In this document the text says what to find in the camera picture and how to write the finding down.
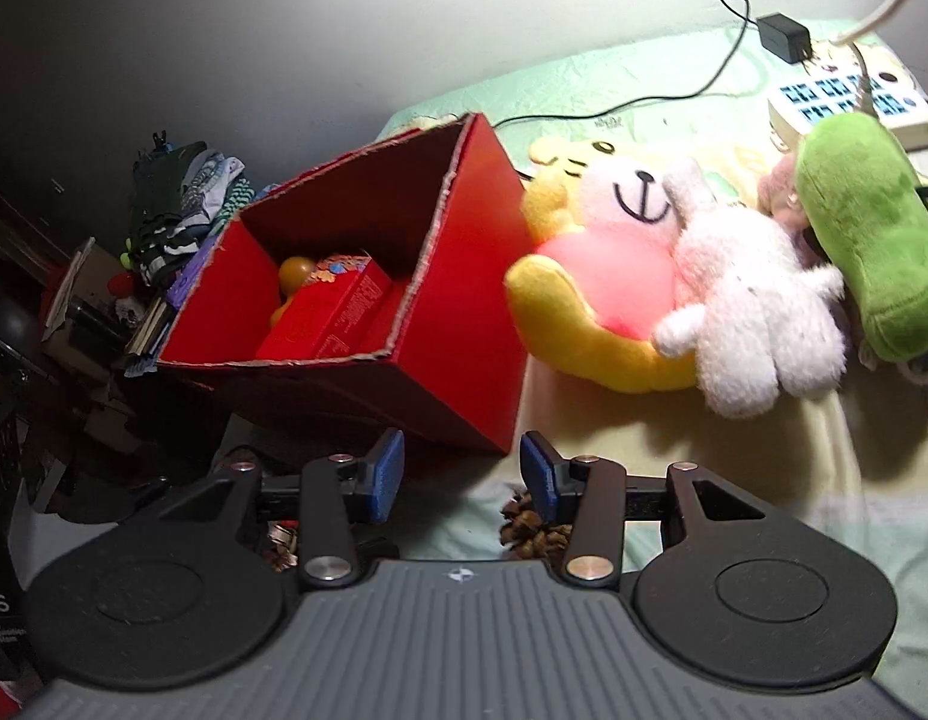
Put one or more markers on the red patterned gift box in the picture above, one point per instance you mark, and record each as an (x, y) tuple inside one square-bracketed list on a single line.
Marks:
[(321, 315)]

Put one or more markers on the yellow pink plush toy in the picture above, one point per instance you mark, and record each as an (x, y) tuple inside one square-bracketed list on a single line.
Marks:
[(606, 270)]

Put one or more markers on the black power adapter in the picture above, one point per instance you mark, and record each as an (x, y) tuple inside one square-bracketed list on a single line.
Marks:
[(783, 36)]

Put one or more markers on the white plush rabbit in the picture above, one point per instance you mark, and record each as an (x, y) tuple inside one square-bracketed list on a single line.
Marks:
[(749, 300)]

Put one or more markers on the white power strip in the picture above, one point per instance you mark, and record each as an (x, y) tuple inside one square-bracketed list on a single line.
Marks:
[(895, 101)]

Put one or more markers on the orange wooden gourd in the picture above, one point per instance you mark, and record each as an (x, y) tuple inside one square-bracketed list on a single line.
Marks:
[(295, 274)]

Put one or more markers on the green plush toy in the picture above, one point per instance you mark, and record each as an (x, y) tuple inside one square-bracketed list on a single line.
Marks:
[(869, 240)]

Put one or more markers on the black printed carton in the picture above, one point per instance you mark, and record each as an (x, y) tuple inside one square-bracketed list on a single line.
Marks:
[(2, 540)]

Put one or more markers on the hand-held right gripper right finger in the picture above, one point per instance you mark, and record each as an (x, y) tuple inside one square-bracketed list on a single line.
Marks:
[(539, 480)]

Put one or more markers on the red cardboard box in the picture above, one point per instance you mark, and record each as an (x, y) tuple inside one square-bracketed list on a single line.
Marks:
[(471, 240)]

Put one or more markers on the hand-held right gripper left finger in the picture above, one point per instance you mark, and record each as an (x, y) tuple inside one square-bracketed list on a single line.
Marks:
[(385, 476)]

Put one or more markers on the small red toy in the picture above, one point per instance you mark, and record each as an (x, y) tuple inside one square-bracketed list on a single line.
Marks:
[(120, 283)]

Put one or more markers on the stack of paper booklets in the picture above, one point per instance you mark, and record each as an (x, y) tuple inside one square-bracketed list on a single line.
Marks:
[(147, 334)]

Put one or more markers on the brown pine cone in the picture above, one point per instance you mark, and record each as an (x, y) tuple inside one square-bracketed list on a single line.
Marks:
[(531, 534)]

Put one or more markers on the purple packet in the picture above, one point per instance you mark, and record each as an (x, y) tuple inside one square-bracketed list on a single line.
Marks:
[(195, 281)]

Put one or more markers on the brown cardboard box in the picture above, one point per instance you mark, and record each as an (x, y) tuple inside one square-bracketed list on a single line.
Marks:
[(85, 292)]

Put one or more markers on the pile of folded clothes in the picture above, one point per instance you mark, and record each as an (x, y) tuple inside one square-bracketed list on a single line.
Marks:
[(179, 195)]

